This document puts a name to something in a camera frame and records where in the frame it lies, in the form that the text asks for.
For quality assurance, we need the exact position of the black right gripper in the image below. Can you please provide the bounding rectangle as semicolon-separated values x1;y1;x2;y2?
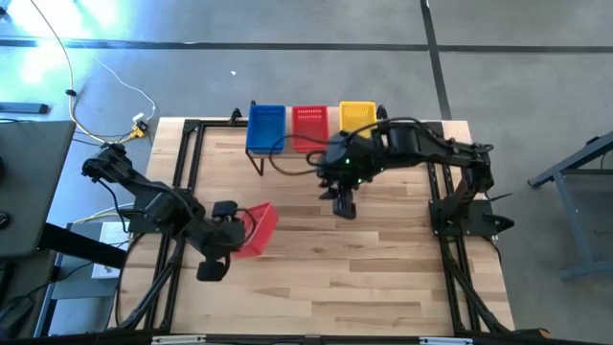
316;133;384;220

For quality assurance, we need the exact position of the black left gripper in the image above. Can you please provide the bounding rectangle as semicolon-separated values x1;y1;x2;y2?
195;199;248;283

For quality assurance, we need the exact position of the yellow plastic basket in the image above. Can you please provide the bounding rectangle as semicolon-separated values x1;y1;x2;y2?
338;101;378;135
339;127;373;141

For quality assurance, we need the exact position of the wooden shelf with black legs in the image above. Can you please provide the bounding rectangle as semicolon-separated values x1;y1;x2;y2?
244;105;384;177

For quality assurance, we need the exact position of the white box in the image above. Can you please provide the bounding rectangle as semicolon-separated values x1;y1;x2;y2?
98;220;130;246
90;262;121;281

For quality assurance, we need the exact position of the white label strip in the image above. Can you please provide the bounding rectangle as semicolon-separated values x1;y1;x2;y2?
151;334;206;345
420;336;473;345

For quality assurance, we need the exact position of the black desk beam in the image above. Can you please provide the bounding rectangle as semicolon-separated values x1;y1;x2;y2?
36;221;128;269

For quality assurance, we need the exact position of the grey desk top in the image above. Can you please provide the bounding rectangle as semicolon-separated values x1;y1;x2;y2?
0;119;78;260

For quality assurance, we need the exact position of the black flat bar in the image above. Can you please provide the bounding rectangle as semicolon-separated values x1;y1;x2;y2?
0;101;51;116

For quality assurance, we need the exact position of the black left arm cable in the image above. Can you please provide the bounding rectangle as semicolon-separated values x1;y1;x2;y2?
224;206;259;250

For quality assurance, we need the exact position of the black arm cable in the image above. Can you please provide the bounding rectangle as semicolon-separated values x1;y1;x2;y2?
267;116;435;177
224;206;259;250

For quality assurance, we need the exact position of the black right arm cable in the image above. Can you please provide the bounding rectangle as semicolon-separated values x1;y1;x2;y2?
267;116;435;177

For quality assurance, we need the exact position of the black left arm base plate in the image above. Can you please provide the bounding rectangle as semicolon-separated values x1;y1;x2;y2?
126;195;198;236

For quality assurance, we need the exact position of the black aluminium rig frame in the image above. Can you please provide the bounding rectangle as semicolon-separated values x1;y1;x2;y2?
108;100;516;345

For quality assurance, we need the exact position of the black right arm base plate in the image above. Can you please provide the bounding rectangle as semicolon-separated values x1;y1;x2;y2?
428;198;516;239

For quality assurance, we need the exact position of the white floor cable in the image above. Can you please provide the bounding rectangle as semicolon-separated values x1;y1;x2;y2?
85;47;158;121

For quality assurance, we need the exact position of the yellow floor cable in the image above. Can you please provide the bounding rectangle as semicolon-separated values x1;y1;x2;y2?
27;0;140;145

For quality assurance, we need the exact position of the blue-grey metal table frame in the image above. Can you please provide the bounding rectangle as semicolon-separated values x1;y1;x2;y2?
526;128;613;282

